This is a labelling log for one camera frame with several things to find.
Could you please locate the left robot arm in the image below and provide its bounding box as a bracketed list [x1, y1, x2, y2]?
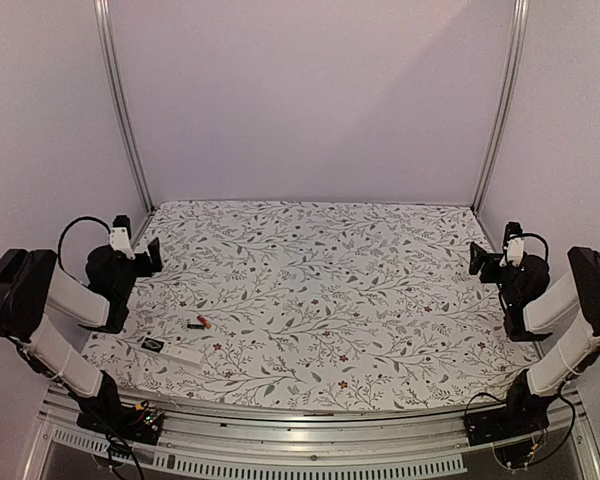
[0, 240, 162, 434]

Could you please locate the red AAA battery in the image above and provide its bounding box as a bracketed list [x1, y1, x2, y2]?
[197, 315, 211, 329]

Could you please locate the floral patterned table mat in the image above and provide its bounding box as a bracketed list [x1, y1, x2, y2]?
[83, 201, 537, 411]

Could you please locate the front aluminium rail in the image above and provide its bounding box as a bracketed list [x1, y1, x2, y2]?
[23, 387, 600, 479]

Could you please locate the black camera cable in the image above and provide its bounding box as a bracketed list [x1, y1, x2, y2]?
[522, 232, 550, 261]
[58, 216, 112, 261]

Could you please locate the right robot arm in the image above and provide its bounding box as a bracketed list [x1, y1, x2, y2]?
[469, 236, 600, 436]

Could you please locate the right black camera cable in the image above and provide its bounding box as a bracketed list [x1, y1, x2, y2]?
[522, 232, 550, 261]

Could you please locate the white remote control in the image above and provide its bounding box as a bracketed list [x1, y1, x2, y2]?
[140, 337, 202, 368]

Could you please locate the left aluminium frame post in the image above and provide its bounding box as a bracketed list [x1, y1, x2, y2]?
[94, 0, 155, 214]

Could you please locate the aluminium frame post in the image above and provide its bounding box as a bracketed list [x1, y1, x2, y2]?
[94, 0, 155, 214]
[471, 0, 529, 216]

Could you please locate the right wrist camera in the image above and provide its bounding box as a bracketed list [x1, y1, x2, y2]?
[500, 221, 524, 267]

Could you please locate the right aluminium frame post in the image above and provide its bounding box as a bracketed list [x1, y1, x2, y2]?
[471, 0, 529, 216]

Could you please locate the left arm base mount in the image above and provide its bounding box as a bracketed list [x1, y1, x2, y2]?
[77, 401, 164, 446]

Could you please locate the left black camera cable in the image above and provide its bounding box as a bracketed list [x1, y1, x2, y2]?
[58, 216, 112, 261]

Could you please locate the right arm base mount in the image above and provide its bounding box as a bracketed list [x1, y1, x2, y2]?
[463, 407, 549, 446]

